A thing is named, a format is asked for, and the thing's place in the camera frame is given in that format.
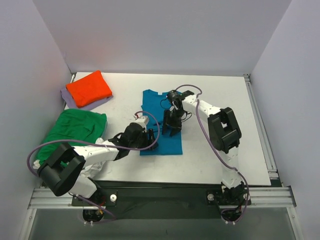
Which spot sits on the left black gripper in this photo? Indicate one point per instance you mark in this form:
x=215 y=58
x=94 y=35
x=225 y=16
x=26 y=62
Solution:
x=149 y=138

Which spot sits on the green t shirt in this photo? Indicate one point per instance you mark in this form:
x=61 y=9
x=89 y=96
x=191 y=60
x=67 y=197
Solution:
x=77 y=124

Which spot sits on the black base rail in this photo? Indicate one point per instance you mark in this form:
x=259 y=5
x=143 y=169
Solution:
x=129 y=200

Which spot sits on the white t shirt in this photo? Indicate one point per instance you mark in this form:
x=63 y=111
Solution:
x=96 y=167

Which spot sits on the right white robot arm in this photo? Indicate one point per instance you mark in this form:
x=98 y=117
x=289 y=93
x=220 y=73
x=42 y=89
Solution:
x=219 y=126

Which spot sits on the folded orange t shirt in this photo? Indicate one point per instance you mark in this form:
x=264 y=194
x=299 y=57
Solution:
x=89 y=89

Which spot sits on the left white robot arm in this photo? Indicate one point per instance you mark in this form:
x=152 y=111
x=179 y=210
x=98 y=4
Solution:
x=63 y=172

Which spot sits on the aluminium front frame rail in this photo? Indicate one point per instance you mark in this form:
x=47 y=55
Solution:
x=261 y=197

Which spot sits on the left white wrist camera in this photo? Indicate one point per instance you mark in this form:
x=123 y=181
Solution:
x=142 y=120

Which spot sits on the teal blue t shirt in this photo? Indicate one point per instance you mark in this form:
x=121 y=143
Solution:
x=156 y=103

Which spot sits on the folded lavender t shirt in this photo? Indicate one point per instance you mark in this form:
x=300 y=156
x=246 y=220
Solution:
x=70 y=102

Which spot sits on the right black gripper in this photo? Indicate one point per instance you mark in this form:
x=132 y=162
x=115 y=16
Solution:
x=172 y=122

